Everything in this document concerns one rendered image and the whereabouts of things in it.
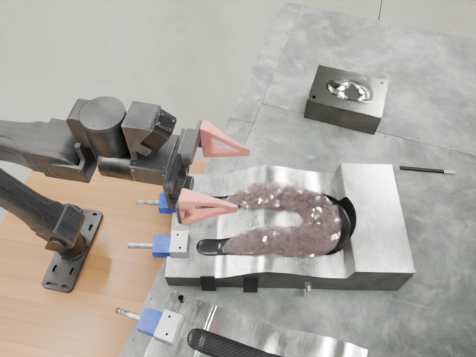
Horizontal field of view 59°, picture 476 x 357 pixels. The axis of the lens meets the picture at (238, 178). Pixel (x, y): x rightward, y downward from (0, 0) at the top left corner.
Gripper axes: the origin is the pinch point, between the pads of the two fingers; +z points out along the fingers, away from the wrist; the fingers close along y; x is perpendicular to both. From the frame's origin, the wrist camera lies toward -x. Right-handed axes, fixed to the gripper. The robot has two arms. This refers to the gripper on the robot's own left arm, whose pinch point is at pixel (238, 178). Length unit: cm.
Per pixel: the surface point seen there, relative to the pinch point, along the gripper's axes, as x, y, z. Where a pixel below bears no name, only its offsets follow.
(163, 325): 28.4, -15.4, -10.4
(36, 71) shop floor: 122, 130, -143
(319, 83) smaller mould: 33, 57, 13
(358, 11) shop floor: 120, 223, 41
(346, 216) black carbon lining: 32.8, 16.0, 22.0
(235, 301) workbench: 39.9, -5.2, 1.0
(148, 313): 29.7, -13.6, -14.0
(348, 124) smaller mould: 38, 48, 22
